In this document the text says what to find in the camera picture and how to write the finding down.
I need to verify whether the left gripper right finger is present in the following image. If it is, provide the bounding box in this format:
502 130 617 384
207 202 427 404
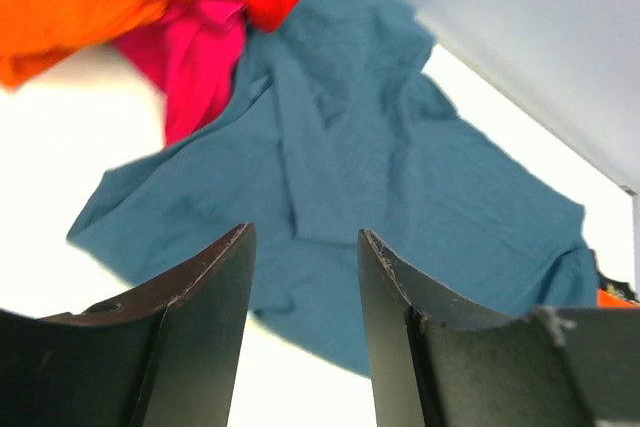
358 230 639 427

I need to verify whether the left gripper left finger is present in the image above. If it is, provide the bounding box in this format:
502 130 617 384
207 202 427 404
1 224 256 426

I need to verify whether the teal blue t shirt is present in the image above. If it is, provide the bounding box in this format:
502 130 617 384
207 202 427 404
68 0 598 375

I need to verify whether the folded orange t shirt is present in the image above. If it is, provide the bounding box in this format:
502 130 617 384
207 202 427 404
597 289 639 309

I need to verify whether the folded black t shirt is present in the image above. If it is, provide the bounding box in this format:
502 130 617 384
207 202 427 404
590 249 639 304

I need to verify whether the pink t shirt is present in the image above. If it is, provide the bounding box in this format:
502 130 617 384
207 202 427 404
113 0 246 146

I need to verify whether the orange crumpled t shirt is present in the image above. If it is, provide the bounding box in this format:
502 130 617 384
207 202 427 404
1 0 168 88

